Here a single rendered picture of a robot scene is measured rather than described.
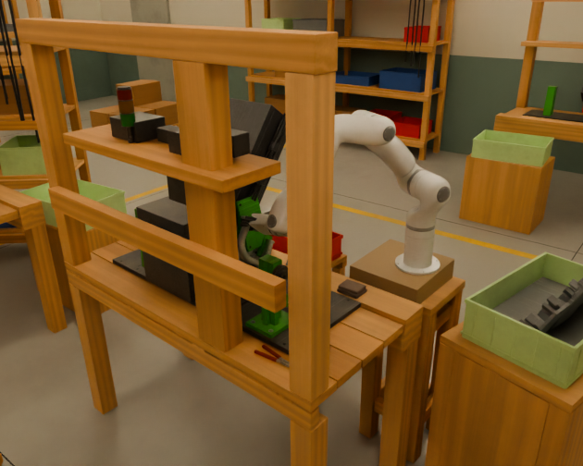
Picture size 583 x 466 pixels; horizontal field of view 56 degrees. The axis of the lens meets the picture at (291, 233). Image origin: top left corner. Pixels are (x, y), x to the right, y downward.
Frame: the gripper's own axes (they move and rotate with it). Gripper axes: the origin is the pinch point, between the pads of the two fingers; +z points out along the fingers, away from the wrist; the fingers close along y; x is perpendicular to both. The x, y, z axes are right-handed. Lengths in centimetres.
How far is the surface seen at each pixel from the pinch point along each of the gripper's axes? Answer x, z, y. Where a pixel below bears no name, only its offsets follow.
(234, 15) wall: -508, 521, -238
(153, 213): 7.9, 26.0, 25.6
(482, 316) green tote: 7, -73, -60
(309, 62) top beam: -11, -76, 61
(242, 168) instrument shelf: 1, -36, 39
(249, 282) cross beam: 32, -42, 25
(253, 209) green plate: -8.0, 2.7, -1.8
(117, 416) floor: 90, 101, -45
